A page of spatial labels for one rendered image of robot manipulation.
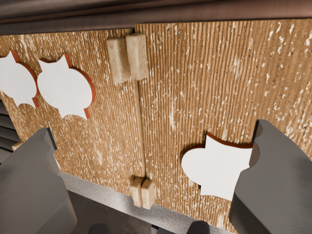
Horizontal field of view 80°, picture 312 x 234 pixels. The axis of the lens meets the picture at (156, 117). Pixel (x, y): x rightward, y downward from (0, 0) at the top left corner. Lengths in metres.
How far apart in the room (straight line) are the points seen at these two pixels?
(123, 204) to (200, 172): 0.29
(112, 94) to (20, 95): 0.25
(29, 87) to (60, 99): 0.09
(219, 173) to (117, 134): 0.19
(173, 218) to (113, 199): 0.17
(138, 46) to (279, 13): 0.16
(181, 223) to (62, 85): 0.39
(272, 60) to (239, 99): 0.06
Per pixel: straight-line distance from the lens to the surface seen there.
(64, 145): 0.51
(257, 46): 0.25
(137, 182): 0.40
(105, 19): 0.33
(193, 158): 0.31
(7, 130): 0.79
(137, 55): 0.26
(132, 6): 0.36
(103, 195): 0.59
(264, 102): 0.26
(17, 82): 0.51
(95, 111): 0.38
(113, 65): 0.28
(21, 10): 0.48
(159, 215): 0.51
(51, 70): 0.40
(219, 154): 0.29
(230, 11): 0.26
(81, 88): 0.36
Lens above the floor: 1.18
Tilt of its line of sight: 53 degrees down
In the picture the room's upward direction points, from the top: 136 degrees counter-clockwise
